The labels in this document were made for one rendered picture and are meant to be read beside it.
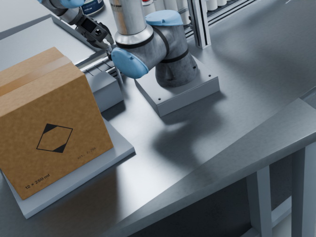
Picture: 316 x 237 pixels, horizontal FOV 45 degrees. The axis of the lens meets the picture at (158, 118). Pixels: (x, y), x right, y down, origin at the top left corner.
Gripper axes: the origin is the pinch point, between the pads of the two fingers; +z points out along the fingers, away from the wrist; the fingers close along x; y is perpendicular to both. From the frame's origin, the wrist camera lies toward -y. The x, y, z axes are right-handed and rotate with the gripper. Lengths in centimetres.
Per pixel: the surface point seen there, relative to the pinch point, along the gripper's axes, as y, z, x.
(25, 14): 307, 82, 14
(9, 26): 311, 76, 35
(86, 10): 53, 8, -9
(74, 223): -56, -14, 46
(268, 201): -62, 56, 12
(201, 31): -16.4, 17.8, -25.4
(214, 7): -2.5, 27.9, -40.9
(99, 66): 1.5, 1.1, 9.1
